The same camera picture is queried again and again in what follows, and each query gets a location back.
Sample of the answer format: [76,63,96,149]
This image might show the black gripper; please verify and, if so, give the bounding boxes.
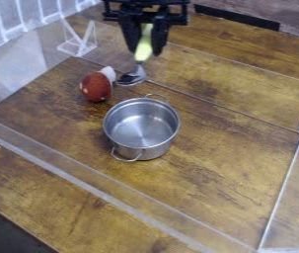
[101,0,189,56]

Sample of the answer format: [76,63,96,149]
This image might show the green handled metal spoon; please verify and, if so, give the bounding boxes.
[117,24,152,86]

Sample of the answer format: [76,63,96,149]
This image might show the black strip on table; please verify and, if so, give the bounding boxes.
[193,4,280,32]

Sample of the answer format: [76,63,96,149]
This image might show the red toy mushroom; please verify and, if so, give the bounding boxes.
[78,66,116,102]

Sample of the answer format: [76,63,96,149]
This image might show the small steel pot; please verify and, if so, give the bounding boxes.
[102,93,180,162]

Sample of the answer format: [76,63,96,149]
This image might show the clear acrylic bracket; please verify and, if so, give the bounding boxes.
[56,20,97,57]

